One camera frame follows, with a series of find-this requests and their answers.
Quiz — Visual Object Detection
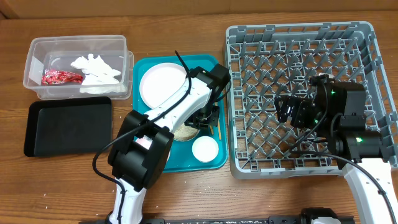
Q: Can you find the white paper cup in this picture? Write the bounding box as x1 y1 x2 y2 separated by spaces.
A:
174 124 200 141

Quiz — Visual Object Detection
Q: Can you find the small white bowl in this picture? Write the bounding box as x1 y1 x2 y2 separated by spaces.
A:
192 136 219 163

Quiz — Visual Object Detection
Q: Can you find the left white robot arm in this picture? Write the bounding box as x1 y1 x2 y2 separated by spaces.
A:
92 63 231 224

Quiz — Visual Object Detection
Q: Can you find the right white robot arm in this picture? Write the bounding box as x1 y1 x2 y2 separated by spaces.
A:
274 73 397 223

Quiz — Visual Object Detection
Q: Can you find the right wooden chopstick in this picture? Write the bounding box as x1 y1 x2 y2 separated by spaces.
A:
217 119 222 140

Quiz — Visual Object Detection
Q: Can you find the grey dish rack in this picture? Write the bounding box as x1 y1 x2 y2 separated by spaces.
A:
224 21 398 180

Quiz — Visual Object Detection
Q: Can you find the teal plastic tray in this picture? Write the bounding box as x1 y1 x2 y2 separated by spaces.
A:
132 54 228 172

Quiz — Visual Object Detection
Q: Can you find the large white plate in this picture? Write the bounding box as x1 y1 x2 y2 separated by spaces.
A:
139 63 187 109

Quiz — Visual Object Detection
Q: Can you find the small pink plate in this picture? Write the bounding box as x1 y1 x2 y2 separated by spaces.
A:
135 136 152 149

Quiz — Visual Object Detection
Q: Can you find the crumpled white tissue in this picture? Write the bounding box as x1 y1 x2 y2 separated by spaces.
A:
70 54 126 95

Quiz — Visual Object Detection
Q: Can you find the black tray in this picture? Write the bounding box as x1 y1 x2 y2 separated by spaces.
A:
24 96 113 157

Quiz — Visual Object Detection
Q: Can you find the clear plastic bin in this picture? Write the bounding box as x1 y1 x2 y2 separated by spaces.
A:
23 35 134 100

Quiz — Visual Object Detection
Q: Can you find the red wrapper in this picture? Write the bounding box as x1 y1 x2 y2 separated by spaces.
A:
42 69 84 85

